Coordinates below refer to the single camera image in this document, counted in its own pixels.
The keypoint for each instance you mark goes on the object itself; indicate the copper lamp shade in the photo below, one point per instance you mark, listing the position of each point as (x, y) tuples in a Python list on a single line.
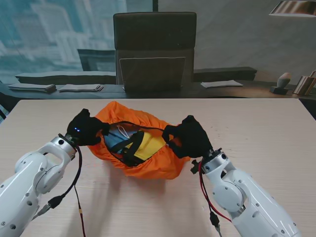
[(296, 8)]

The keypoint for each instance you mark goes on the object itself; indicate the dark brown office chair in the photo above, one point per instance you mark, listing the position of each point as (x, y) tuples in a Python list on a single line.
[(153, 32)]

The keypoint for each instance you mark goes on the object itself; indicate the white paper sheets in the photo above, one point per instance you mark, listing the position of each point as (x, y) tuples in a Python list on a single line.
[(219, 84)]

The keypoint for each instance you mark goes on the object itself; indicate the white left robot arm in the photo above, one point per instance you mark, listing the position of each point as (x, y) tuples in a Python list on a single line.
[(32, 182)]

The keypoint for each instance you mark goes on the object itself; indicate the long dark slab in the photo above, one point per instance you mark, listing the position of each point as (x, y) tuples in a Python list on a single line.
[(222, 73)]

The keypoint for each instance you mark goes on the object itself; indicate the egg-shaped ornament on base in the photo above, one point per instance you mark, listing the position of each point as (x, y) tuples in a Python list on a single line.
[(284, 79)]

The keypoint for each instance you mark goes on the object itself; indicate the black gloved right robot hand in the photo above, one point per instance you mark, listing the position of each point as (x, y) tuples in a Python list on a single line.
[(192, 140)]

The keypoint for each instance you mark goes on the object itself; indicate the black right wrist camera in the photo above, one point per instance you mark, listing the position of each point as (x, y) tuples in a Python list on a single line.
[(195, 167)]

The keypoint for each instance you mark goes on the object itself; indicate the orange rain cover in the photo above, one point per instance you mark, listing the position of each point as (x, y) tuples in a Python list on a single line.
[(158, 168)]

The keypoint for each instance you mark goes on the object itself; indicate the thin grey paper stack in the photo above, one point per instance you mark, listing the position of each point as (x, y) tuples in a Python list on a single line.
[(81, 87)]

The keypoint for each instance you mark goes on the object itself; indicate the long grey slab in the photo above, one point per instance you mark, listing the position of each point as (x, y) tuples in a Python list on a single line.
[(61, 77)]

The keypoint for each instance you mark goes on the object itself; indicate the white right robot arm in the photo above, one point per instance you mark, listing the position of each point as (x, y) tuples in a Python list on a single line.
[(242, 192)]

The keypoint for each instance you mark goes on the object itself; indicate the blue yellow black backpack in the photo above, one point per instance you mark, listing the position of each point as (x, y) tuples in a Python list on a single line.
[(138, 145)]

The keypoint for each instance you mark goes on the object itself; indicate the dark background desk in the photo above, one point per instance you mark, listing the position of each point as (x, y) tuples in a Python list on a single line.
[(247, 92)]

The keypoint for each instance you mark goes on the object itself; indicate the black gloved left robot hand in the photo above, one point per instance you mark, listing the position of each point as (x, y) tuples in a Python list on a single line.
[(86, 129)]

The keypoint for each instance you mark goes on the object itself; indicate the row of tan books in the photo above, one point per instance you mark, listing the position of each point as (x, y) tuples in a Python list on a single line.
[(304, 85)]

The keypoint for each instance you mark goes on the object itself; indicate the thick grey paper stack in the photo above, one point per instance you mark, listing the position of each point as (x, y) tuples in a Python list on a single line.
[(32, 87)]

